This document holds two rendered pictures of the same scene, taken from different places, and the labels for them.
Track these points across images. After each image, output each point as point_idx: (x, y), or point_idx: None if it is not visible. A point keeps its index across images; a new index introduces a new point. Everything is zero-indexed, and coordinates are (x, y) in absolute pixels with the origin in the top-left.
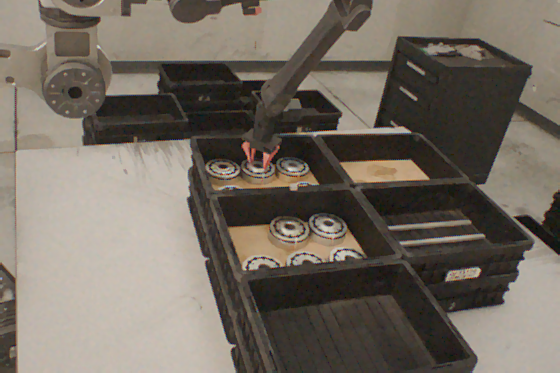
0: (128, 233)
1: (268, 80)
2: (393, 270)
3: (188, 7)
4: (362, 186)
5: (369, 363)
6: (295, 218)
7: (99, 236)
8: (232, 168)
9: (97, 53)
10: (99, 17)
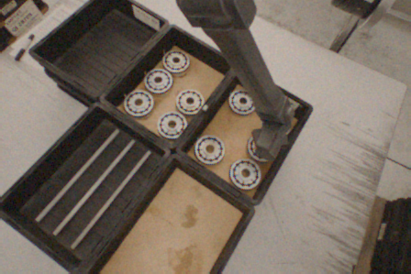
0: (280, 82)
1: (285, 96)
2: None
3: None
4: (166, 158)
5: (94, 56)
6: (194, 112)
7: (287, 70)
8: None
9: None
10: None
